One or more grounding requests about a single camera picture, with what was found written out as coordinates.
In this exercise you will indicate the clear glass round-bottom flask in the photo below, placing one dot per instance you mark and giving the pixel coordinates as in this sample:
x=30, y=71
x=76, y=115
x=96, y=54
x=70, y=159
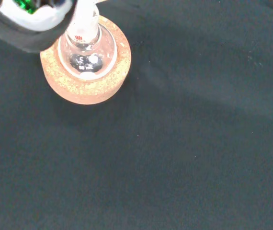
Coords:
x=88, y=60

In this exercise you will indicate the black bench cloth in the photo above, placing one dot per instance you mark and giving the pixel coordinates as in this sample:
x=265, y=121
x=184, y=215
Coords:
x=174, y=143

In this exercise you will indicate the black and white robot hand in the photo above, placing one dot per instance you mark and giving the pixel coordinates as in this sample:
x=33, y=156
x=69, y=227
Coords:
x=26, y=26

